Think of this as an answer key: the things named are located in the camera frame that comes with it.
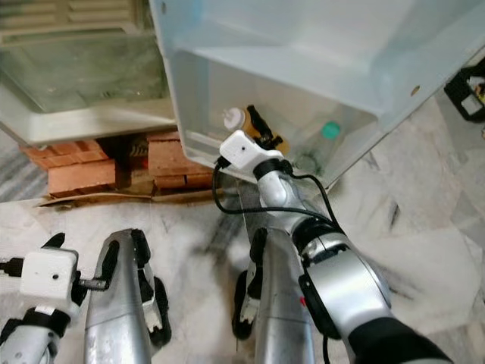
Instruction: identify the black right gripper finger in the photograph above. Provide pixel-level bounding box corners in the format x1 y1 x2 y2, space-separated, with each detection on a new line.
246 104 275 140

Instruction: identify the orange juice bottle white cap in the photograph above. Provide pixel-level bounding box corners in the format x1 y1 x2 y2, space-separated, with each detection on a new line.
222 106 290 156

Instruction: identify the white fridge cabinet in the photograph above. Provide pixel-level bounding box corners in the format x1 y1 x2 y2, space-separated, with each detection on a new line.
0 0 177 146

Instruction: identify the red brick stack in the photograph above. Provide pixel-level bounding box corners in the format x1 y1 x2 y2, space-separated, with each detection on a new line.
21 140 98 199
145 130 217 190

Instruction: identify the brown cardboard sheet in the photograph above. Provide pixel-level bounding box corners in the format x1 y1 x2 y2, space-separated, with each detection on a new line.
38 188 221 209

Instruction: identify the clear crisper drawer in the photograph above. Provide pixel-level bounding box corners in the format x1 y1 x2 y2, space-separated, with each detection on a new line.
0 34 167 115

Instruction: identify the black floor object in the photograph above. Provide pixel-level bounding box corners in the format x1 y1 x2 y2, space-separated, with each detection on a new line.
443 64 485 122

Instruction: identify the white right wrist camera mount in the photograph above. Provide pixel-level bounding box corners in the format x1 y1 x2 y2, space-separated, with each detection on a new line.
220 130 264 171

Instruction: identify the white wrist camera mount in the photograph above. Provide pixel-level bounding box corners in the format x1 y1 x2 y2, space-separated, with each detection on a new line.
20 248 80 304
220 130 264 171

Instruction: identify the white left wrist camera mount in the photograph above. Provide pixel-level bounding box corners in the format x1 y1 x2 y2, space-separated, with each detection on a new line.
20 248 80 304

